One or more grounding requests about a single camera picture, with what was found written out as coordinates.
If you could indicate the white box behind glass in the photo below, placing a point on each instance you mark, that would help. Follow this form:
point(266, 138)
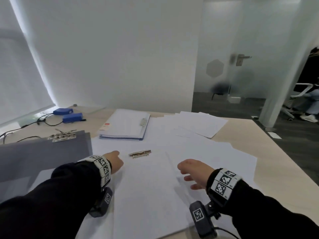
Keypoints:
point(234, 100)

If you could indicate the pile of white paper sheets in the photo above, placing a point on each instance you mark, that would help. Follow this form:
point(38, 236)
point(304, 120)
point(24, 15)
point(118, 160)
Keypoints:
point(204, 124)

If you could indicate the frosted glass door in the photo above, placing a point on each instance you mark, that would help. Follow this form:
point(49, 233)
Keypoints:
point(249, 34)

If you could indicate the white wristband with black markers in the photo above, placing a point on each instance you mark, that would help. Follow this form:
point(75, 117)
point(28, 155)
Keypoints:
point(99, 167)
point(224, 184)

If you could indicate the blue folder with dark logo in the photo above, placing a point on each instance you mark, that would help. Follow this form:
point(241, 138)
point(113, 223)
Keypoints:
point(122, 140)

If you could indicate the white paper stack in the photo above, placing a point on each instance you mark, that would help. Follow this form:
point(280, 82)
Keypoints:
point(122, 135)
point(144, 196)

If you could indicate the gray hexagon sticker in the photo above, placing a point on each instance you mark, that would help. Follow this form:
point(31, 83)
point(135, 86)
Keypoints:
point(215, 68)

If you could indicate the person's right forearm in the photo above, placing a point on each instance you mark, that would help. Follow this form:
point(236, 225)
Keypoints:
point(269, 219)

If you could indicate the white office chair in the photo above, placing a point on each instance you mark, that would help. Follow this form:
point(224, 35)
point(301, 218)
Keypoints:
point(302, 85)

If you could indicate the dark chair behind glass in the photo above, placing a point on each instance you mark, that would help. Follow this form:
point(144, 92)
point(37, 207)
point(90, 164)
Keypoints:
point(220, 88)

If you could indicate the stack of folders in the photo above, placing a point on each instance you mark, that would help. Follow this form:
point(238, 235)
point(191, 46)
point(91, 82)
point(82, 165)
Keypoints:
point(124, 123)

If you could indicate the blue battery pack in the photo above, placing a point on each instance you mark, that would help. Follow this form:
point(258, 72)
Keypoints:
point(62, 111)
point(72, 117)

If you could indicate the person's right hand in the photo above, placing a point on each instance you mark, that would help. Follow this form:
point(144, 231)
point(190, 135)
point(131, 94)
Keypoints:
point(199, 171)

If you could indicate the person's left forearm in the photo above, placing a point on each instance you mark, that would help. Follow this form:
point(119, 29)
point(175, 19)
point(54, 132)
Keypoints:
point(44, 209)

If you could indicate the white floor sticker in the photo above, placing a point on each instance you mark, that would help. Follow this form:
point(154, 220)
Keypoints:
point(274, 135)

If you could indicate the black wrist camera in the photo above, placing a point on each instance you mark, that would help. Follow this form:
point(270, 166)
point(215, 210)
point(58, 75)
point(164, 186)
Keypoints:
point(102, 202)
point(203, 219)

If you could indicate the white roller blind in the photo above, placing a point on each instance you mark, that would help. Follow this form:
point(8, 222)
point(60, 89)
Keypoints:
point(20, 84)

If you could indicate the person's left hand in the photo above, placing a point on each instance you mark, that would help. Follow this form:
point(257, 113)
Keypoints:
point(114, 163)

